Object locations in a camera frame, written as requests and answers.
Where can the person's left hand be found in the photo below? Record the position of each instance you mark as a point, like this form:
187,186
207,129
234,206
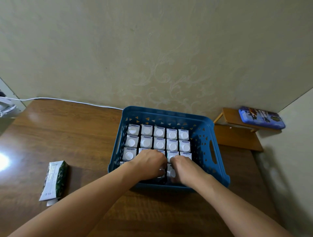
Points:
148,163

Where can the low wooden side table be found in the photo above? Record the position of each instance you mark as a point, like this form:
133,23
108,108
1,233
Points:
236,138

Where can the person's left forearm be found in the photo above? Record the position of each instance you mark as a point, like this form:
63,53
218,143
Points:
80,205

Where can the blue printed pencil case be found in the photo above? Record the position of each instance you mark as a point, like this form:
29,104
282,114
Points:
261,118

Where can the blue plastic basket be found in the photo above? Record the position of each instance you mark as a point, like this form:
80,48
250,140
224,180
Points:
203,136

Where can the person's left fingers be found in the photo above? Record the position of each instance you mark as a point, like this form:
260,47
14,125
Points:
161,163

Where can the person's right hand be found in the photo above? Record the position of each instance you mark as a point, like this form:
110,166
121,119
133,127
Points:
187,171

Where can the small wooden shelf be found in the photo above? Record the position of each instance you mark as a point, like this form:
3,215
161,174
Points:
232,117

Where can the white appliance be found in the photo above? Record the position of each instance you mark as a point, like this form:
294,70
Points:
7,108

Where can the green and white drink carton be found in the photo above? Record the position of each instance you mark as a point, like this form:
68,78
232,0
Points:
54,182

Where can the person's right fingers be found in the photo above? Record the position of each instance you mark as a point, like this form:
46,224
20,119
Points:
175,163

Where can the person's right forearm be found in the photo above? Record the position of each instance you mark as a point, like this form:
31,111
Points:
234,210

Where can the rows of white-topped cartons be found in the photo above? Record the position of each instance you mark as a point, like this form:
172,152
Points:
159,142

